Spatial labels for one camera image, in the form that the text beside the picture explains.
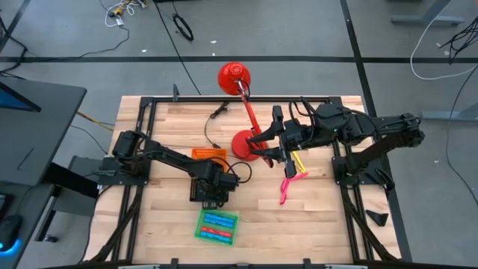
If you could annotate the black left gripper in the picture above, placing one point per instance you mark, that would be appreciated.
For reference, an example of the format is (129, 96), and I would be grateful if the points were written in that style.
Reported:
(216, 187)

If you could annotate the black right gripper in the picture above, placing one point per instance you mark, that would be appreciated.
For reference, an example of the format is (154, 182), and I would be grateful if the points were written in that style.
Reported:
(298, 134)

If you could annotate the thick blue marker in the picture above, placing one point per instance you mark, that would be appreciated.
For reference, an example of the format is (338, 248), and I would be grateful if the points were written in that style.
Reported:
(221, 217)
(219, 223)
(215, 237)

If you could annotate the red desk lamp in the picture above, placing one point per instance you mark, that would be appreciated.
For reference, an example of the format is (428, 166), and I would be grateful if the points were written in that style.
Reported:
(239, 149)

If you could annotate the thick red marker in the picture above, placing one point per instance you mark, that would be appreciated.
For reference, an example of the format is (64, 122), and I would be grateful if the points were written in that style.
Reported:
(216, 231)

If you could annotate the green plastic basket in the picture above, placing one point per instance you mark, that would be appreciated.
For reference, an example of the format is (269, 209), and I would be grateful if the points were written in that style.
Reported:
(198, 231)

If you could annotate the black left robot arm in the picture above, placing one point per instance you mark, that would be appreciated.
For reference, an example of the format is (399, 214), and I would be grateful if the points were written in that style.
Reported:
(168, 158)

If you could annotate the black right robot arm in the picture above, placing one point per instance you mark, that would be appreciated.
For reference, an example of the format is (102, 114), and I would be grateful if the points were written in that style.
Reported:
(373, 123)

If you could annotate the black plastic basket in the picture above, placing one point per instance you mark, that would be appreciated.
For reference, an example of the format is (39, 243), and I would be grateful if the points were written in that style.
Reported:
(194, 190)

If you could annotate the orange plastic basket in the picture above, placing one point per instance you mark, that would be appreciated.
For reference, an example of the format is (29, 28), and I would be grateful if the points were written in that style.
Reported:
(209, 153)

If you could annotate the grey table foot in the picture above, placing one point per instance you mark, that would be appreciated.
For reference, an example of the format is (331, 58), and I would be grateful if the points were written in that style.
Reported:
(425, 19)
(448, 115)

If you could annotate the black desk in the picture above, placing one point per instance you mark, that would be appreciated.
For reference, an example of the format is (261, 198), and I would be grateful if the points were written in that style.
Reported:
(37, 149)

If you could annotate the black computer mouse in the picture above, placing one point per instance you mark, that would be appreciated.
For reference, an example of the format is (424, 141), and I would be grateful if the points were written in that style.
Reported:
(9, 231)

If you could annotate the computer monitor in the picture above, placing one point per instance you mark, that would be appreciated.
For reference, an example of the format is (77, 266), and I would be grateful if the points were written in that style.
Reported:
(15, 101)

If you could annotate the black aluminium table frame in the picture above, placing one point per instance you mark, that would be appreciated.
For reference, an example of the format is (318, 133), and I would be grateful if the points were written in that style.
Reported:
(261, 99)

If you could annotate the black frame clamp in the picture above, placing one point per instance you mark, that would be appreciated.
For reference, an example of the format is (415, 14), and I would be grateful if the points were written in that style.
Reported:
(174, 262)
(175, 89)
(307, 262)

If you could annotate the black triangular bracket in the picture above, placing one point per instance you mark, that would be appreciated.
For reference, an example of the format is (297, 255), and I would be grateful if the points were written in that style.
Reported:
(378, 217)
(384, 179)

